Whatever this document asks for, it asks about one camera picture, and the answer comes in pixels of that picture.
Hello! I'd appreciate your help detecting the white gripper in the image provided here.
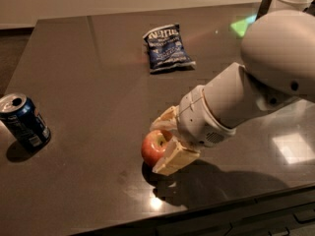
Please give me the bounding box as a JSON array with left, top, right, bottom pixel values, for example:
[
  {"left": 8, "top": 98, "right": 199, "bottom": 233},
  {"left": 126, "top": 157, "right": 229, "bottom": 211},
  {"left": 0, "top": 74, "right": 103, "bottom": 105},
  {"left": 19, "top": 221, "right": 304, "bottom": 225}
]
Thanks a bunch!
[{"left": 150, "top": 86, "right": 236, "bottom": 176}]

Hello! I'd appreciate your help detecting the red yellow apple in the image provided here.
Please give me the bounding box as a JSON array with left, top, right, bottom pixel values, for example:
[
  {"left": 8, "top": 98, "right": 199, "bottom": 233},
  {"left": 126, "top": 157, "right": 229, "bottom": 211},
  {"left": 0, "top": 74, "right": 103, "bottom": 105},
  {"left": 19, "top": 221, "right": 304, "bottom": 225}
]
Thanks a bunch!
[{"left": 141, "top": 130, "right": 172, "bottom": 167}]

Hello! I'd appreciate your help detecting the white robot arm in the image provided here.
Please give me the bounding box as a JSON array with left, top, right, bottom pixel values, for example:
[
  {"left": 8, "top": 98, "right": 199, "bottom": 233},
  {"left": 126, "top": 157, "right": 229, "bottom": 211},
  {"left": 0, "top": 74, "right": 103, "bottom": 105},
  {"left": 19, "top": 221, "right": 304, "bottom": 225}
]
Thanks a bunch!
[{"left": 151, "top": 10, "right": 315, "bottom": 176}]

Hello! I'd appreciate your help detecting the blue pepsi can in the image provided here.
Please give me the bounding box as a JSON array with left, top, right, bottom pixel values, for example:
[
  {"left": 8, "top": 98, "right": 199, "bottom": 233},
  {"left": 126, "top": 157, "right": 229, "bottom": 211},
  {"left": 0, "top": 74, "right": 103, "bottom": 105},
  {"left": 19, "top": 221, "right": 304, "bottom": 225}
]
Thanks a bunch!
[{"left": 0, "top": 92, "right": 51, "bottom": 150}]

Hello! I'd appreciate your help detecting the blue chip bag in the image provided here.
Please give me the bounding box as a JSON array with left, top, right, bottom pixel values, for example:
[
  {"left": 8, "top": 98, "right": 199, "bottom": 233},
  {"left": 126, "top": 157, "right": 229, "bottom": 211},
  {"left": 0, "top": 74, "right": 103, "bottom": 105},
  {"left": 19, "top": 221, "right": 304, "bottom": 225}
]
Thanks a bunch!
[{"left": 143, "top": 24, "right": 196, "bottom": 74}]

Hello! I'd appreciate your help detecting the dark box behind container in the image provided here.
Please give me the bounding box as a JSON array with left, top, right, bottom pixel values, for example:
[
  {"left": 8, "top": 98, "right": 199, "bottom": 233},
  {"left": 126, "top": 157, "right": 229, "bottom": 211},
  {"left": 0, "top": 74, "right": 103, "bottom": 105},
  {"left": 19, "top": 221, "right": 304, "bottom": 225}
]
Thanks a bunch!
[{"left": 256, "top": 0, "right": 272, "bottom": 19}]

